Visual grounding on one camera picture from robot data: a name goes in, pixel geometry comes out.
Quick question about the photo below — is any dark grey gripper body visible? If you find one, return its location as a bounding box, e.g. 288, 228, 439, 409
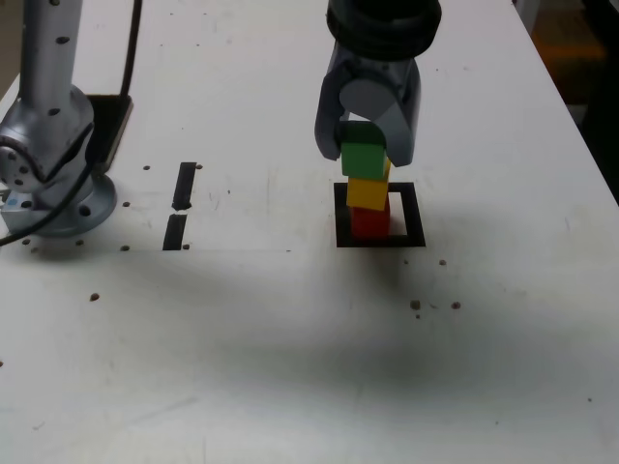
345, 47, 416, 97

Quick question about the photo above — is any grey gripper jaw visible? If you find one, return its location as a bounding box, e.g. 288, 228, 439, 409
338, 60, 425, 169

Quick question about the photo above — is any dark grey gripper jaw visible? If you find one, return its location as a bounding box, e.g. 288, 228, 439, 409
312, 47, 353, 162

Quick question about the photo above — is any green cube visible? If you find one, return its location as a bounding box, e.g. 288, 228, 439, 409
340, 123, 392, 179

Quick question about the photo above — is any yellow cube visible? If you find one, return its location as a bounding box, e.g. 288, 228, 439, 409
346, 166, 393, 212

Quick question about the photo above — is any red cube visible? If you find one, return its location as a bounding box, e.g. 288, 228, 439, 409
350, 206, 392, 241

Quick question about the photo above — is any black tape square outline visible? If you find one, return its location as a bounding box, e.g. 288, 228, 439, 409
333, 182, 427, 248

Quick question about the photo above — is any black tape strip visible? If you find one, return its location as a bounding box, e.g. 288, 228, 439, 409
162, 161, 198, 251

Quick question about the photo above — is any orange background box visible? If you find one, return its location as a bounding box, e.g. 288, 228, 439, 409
530, 9, 608, 62

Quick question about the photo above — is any black smartphone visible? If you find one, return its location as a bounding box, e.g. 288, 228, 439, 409
86, 94, 133, 174

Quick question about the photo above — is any black cable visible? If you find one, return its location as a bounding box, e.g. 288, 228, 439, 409
0, 0, 145, 247

